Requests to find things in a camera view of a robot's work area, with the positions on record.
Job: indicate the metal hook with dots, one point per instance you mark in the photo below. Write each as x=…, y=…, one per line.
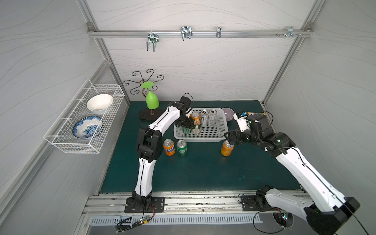
x=290, y=33
x=152, y=41
x=218, y=32
x=186, y=32

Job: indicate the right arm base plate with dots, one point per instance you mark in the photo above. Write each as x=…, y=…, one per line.
x=251, y=203

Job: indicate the white can right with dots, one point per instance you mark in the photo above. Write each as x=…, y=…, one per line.
x=212, y=117

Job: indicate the Fox's candy bag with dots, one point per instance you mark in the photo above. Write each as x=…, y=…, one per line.
x=251, y=113

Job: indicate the white wire wall basket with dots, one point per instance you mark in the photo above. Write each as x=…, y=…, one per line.
x=60, y=133

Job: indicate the aluminium top rail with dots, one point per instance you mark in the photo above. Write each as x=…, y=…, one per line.
x=211, y=33

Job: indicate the green plastic wine glass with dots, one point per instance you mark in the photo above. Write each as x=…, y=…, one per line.
x=151, y=99

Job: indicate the black metal cup stand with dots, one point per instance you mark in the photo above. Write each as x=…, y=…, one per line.
x=145, y=114

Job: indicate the white can left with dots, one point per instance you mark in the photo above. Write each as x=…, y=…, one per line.
x=204, y=117

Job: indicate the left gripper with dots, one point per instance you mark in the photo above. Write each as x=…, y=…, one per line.
x=186, y=125

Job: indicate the metal hook far right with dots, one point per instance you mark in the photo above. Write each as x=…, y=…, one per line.
x=290, y=33

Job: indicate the orange yellow drink can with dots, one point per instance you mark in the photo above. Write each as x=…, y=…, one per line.
x=227, y=148

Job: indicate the white can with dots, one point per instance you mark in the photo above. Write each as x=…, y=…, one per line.
x=204, y=117
x=212, y=117

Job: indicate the green soda can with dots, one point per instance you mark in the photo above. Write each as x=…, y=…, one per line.
x=182, y=148

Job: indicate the blue patterned plate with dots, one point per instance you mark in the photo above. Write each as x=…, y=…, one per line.
x=87, y=127

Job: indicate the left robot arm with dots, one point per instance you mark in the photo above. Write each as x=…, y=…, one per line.
x=150, y=146

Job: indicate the white bowl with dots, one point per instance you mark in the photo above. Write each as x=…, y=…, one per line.
x=99, y=104

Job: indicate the orange Fanta can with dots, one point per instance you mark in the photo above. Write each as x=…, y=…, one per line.
x=169, y=147

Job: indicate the aluminium rail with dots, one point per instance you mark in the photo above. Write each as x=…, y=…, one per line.
x=211, y=33
x=183, y=202

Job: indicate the orange can back middle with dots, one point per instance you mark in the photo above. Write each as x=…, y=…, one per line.
x=195, y=115

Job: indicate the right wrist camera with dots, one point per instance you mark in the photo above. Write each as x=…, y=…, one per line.
x=241, y=121

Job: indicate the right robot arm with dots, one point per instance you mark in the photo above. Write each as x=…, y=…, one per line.
x=325, y=211

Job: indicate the metal hook far left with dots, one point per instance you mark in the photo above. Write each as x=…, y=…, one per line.
x=152, y=41

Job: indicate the aluminium front rail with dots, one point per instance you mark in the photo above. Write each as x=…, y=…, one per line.
x=183, y=202

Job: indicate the green gold-top can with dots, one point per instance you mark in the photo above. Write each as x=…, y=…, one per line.
x=197, y=127

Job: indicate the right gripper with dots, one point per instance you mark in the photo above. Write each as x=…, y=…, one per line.
x=235, y=136

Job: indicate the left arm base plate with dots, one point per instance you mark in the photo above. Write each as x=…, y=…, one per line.
x=149, y=205

